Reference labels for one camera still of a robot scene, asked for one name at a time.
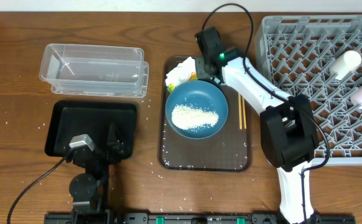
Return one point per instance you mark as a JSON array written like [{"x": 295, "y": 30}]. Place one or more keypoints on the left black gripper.
[{"x": 116, "y": 147}]

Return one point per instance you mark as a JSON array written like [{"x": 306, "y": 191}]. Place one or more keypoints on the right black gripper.
[{"x": 201, "y": 72}]

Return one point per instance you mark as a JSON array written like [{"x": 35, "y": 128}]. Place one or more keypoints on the dark blue plate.
[{"x": 198, "y": 94}]

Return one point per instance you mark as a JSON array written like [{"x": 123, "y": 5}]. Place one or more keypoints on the wooden chopstick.
[
  {"x": 240, "y": 112},
  {"x": 244, "y": 113}
]

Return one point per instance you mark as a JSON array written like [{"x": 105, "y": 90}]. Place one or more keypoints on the white green cup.
[{"x": 346, "y": 63}]

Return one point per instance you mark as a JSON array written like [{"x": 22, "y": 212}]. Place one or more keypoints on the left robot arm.
[{"x": 89, "y": 190}]

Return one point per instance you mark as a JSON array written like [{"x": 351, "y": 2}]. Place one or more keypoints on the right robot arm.
[{"x": 288, "y": 130}]

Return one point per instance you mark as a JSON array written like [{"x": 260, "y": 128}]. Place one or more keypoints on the grey dishwasher rack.
[{"x": 295, "y": 53}]

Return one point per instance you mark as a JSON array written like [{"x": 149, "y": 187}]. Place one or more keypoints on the green yellow snack wrapper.
[{"x": 176, "y": 82}]

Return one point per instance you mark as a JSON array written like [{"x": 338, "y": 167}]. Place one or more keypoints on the crumpled white tissue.
[{"x": 182, "y": 70}]

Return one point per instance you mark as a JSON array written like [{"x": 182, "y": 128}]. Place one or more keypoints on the pile of white rice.
[{"x": 187, "y": 117}]

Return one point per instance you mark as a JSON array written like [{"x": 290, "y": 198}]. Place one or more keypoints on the black plastic bin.
[{"x": 73, "y": 118}]

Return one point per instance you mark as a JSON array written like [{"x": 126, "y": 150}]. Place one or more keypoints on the clear plastic bin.
[{"x": 95, "y": 70}]

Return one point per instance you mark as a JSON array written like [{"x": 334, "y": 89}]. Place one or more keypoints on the brown serving tray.
[{"x": 229, "y": 150}]

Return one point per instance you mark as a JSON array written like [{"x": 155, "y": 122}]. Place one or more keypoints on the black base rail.
[{"x": 168, "y": 218}]

